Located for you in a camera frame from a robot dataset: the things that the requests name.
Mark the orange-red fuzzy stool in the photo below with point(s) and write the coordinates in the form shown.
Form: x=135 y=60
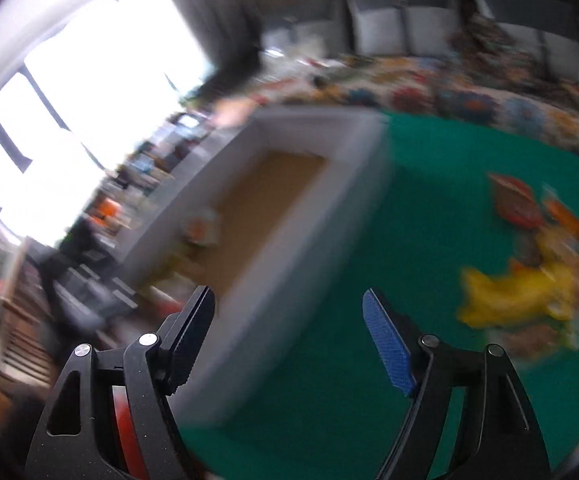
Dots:
x=127 y=435

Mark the clear red-labelled snack packet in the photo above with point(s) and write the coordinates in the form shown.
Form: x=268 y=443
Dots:
x=539 y=345

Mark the opaque yellow snack packet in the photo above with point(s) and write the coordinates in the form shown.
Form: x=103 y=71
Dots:
x=514 y=290

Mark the small orange box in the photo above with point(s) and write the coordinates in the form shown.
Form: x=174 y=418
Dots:
x=107 y=208

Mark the white cardboard box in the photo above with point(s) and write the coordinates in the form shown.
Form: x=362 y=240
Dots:
x=319 y=240

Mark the floral cloth bundle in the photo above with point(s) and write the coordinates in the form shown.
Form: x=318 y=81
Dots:
x=479 y=35

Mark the white plastic bag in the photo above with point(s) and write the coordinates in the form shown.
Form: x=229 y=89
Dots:
x=299 y=40

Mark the small orange snack packet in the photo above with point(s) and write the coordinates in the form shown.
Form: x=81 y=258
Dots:
x=574 y=230

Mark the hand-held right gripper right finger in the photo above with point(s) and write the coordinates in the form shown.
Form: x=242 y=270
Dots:
x=389 y=345

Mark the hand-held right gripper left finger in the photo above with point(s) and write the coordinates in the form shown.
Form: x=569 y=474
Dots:
x=189 y=345

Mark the large red snack packet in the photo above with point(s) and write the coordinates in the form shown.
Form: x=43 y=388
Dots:
x=514 y=200

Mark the large window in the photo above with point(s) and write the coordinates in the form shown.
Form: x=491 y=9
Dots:
x=94 y=85

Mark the green patterned tablecloth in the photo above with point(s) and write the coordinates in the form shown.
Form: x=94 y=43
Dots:
x=419 y=240

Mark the floral blanket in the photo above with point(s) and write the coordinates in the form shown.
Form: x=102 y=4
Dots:
x=469 y=95

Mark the grey two-tone pillow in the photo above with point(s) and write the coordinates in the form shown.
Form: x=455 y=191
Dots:
x=429 y=32
x=377 y=25
x=564 y=40

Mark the grey curtain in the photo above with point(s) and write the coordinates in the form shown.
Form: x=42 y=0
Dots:
x=219 y=15

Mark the wooden chair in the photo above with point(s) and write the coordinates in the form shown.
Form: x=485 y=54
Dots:
x=24 y=320

